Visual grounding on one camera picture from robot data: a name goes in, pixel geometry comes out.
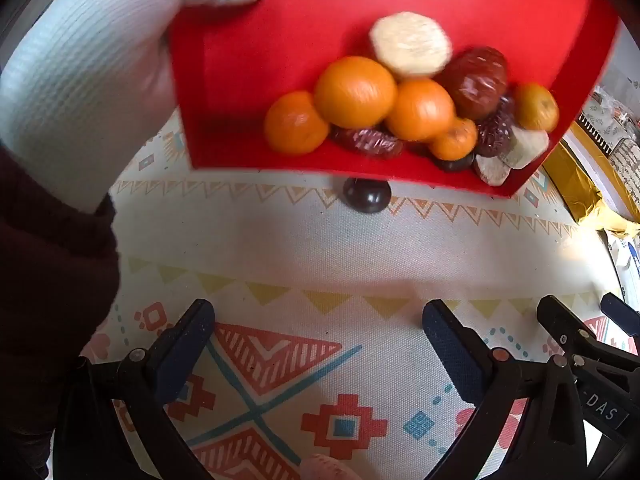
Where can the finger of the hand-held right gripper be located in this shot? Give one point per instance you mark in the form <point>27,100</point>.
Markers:
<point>622,315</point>
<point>590,350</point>

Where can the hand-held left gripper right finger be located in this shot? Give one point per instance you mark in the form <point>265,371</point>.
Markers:
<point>450,347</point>

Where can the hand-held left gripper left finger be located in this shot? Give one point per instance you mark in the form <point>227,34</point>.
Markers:
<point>185,347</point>

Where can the small mandarin orange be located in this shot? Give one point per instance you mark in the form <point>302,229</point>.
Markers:
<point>452,140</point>

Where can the person's left hand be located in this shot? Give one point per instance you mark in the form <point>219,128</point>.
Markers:
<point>90,75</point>

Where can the white plastic packet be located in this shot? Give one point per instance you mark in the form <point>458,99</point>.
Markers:
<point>622,252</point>

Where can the gold cardboard box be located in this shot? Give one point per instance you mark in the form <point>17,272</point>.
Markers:
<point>575,185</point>

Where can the patterned covered sofa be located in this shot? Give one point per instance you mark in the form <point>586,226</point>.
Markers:
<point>625,170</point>

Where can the pink rounded thing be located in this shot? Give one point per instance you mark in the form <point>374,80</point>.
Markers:
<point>327,469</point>

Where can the large red date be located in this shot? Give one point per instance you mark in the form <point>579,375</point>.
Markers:
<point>477,82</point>

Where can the large mandarin orange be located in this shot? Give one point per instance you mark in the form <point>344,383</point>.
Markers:
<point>355,92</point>

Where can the large pale sugarcane piece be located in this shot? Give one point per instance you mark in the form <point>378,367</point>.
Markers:
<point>410,42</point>

